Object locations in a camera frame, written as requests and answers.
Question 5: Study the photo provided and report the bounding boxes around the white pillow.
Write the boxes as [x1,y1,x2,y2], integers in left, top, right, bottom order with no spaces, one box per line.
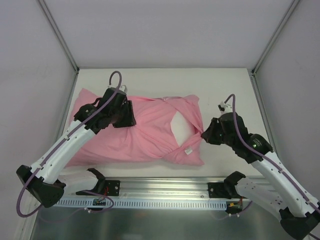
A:
[170,111,196,147]

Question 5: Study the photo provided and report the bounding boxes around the pink pillowcase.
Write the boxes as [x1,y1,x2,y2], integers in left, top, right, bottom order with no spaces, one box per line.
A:
[67,94,204,167]

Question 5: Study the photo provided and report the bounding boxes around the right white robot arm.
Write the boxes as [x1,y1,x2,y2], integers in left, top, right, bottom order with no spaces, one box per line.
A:
[201,112,320,240]

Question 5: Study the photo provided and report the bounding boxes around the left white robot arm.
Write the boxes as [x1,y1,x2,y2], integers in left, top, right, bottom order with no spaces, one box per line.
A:
[16,85,136,208]

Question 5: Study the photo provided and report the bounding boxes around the white care label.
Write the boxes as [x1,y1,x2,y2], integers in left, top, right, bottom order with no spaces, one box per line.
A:
[184,146,193,155]

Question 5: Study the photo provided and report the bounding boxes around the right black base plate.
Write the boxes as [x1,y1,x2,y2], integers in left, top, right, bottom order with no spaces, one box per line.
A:
[207,182,238,199]

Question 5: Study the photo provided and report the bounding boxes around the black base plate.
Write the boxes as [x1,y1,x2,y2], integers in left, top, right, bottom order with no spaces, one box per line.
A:
[207,182,238,199]
[75,179,121,197]

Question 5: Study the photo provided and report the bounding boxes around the aluminium mounting rail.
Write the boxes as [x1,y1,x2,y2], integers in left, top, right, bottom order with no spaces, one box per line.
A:
[29,176,298,198]

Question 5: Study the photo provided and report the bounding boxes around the white slotted cable duct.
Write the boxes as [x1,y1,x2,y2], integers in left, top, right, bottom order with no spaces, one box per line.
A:
[55,197,227,211]

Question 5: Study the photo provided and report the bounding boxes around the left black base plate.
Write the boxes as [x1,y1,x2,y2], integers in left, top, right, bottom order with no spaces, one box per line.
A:
[75,179,121,197]

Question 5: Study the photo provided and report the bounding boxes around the left aluminium frame post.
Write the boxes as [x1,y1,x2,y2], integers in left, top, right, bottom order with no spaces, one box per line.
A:
[36,0,80,74]

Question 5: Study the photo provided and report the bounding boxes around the aluminium frame post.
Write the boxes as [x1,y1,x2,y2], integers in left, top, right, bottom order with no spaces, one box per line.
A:
[251,0,301,76]
[36,0,80,74]

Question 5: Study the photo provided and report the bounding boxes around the right aluminium frame post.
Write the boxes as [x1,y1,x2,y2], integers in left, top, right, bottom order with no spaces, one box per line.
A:
[251,0,301,76]

